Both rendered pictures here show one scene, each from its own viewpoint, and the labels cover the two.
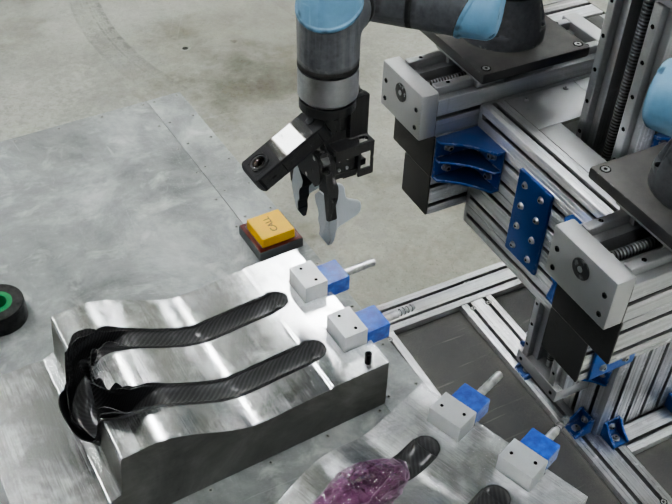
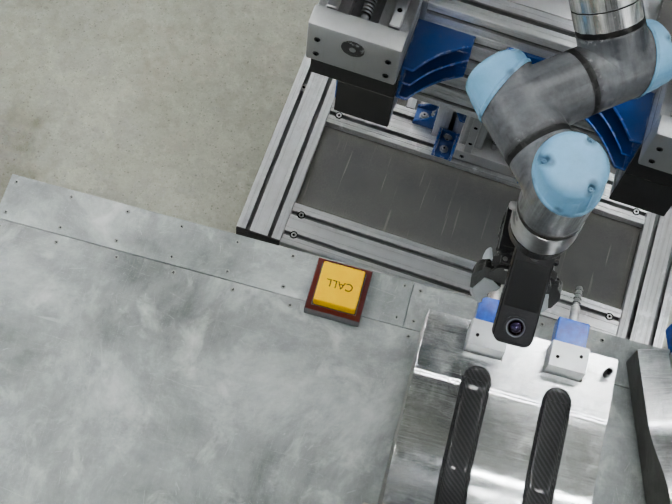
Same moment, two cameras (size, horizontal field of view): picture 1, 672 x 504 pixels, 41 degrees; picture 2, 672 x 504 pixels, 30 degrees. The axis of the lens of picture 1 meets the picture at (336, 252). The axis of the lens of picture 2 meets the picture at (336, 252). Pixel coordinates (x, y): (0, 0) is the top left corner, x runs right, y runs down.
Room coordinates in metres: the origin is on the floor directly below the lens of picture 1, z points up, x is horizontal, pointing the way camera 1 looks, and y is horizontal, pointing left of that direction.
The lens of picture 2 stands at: (0.75, 0.63, 2.45)
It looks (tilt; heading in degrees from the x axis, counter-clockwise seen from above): 67 degrees down; 307
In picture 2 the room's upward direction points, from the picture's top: 10 degrees clockwise
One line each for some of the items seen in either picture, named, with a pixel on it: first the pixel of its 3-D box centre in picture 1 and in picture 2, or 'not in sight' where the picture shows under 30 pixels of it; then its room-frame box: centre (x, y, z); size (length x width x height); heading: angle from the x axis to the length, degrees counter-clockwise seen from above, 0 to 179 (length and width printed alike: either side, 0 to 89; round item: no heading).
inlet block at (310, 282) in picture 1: (336, 276); (492, 309); (0.96, 0.00, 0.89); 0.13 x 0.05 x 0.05; 122
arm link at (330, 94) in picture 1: (326, 80); (544, 217); (0.95, 0.02, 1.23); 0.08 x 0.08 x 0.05
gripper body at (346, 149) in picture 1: (331, 134); (532, 241); (0.95, 0.01, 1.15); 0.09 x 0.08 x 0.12; 122
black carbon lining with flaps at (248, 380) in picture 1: (190, 354); (499, 500); (0.78, 0.19, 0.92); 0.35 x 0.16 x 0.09; 122
